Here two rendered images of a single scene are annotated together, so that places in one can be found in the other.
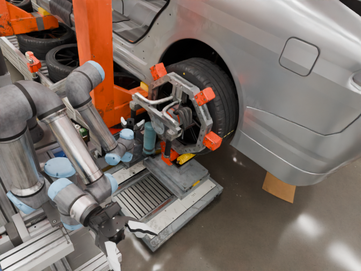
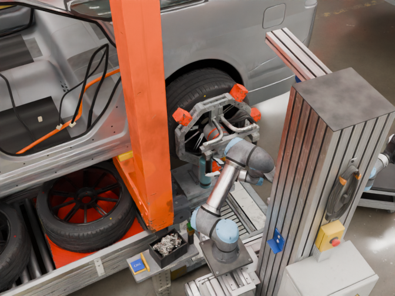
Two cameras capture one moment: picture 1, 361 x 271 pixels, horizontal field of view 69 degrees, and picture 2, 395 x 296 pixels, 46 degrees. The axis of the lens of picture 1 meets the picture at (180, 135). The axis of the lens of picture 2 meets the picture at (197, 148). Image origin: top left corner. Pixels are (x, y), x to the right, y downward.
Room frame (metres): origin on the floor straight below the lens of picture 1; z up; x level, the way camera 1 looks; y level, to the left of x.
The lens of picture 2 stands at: (0.62, 2.09, 3.02)
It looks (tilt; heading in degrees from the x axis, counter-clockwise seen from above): 47 degrees down; 295
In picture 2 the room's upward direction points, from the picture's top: straight up
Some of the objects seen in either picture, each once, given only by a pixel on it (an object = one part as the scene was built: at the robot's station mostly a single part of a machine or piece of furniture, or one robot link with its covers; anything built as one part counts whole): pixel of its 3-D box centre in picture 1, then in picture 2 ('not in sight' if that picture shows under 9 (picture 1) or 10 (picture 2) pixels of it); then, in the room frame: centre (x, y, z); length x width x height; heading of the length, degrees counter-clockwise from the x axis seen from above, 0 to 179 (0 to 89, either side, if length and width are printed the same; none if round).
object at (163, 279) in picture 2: not in sight; (160, 276); (1.45, 0.85, 0.21); 0.10 x 0.10 x 0.42; 53
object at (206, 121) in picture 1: (176, 115); (213, 131); (1.43, 0.05, 0.85); 0.54 x 0.07 x 0.54; 53
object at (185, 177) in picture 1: (182, 157); (200, 165); (1.57, -0.05, 0.32); 0.40 x 0.30 x 0.28; 53
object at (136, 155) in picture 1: (142, 147); (168, 201); (1.67, 0.31, 0.26); 0.42 x 0.18 x 0.35; 143
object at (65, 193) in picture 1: (68, 196); (371, 168); (0.45, 0.31, 1.21); 0.11 x 0.08 x 0.09; 62
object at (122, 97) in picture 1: (135, 92); (135, 167); (1.83, 0.44, 0.69); 0.52 x 0.17 x 0.35; 143
